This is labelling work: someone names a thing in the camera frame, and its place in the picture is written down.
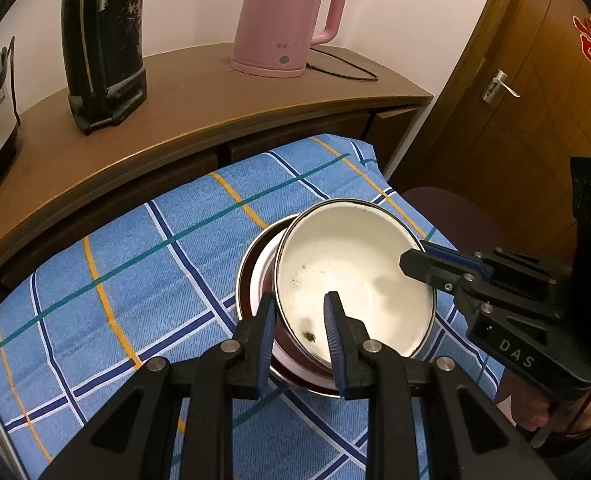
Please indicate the stainless steel bowl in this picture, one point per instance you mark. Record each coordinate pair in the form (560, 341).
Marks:
(305, 385)

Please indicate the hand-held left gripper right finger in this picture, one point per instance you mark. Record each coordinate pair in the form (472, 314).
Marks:
(333, 345)

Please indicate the pink plastic bowl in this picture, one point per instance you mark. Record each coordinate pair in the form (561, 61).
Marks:
(263, 270)

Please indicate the black thermos flask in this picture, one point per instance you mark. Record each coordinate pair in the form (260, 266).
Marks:
(105, 35)

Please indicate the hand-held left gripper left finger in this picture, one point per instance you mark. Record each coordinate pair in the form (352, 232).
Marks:
(265, 345)

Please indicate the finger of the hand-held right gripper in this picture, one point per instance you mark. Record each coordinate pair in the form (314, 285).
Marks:
(425, 267)
(460, 257)

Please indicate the white enamel bowl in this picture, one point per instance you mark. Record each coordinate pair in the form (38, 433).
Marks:
(355, 260)

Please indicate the dark maroon stool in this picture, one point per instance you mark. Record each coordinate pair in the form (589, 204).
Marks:
(450, 210)

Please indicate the wooden door frame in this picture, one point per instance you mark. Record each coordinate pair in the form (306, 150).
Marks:
(475, 35)

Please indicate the person's right hand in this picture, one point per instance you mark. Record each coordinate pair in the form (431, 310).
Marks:
(530, 412)

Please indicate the brown wooden cabinet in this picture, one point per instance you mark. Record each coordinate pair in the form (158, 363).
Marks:
(125, 160)

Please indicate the wooden door with red ornament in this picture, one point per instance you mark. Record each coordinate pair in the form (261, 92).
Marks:
(550, 110)

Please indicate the blue plaid tablecloth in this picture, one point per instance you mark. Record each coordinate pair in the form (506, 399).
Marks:
(150, 285)

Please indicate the pink electric kettle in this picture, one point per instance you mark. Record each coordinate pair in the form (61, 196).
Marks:
(275, 20)

